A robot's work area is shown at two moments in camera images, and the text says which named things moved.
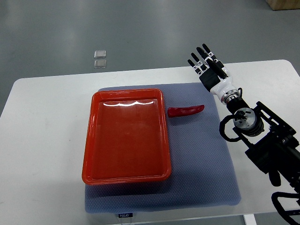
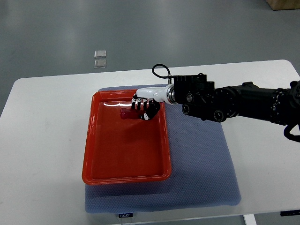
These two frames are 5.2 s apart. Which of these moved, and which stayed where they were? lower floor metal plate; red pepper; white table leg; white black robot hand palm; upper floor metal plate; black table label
Moved: white black robot hand palm; red pepper
Stayed: black table label; white table leg; lower floor metal plate; upper floor metal plate
